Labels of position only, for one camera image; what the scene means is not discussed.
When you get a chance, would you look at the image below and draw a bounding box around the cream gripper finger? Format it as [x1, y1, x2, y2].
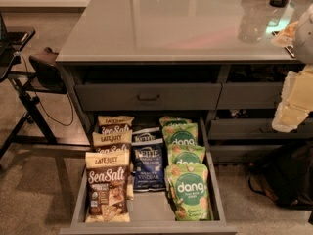
[272, 102, 308, 133]

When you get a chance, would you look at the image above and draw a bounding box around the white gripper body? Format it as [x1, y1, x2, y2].
[280, 65, 313, 121]

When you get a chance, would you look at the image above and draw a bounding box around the blue kettle chip bag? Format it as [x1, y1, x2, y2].
[132, 127, 161, 143]
[132, 143, 165, 192]

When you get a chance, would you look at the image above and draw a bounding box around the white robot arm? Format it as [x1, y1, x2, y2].
[271, 5, 313, 133]

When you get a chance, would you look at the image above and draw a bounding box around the black bag on floor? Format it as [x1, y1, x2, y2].
[248, 140, 313, 211]

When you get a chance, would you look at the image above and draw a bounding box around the grey top right drawer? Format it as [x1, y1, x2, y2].
[217, 82, 282, 110]

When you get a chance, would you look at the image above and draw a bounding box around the grey counter cabinet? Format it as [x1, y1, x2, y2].
[57, 0, 312, 164]

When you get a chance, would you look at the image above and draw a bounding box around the grey top left drawer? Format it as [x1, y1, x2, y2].
[75, 83, 221, 112]

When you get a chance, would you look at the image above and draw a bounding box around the green dang bag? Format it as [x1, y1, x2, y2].
[162, 123, 198, 145]
[167, 144, 205, 165]
[165, 164, 211, 221]
[159, 116, 192, 127]

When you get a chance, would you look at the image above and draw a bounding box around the rear green Dang bag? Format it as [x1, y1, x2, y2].
[159, 116, 192, 127]

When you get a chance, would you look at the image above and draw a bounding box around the front green Dang bag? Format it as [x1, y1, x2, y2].
[165, 164, 211, 221]

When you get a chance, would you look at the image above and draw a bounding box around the open grey middle drawer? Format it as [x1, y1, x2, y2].
[59, 117, 237, 235]

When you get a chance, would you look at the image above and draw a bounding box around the rear brown Sea Salt bag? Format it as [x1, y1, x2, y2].
[98, 116, 134, 135]

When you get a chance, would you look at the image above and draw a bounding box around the brown sea salt bag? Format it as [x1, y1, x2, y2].
[85, 152, 130, 223]
[98, 116, 134, 135]
[92, 130, 132, 154]

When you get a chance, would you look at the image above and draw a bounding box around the middle brown Sea Salt bag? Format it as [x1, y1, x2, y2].
[92, 130, 132, 154]

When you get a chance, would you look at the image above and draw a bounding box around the front brown Sea Salt bag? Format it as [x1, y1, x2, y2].
[85, 152, 130, 223]

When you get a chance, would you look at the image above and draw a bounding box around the black white fiducial marker tag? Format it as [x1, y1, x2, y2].
[285, 46, 295, 58]

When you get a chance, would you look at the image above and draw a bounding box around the black cable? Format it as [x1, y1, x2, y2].
[13, 51, 75, 127]

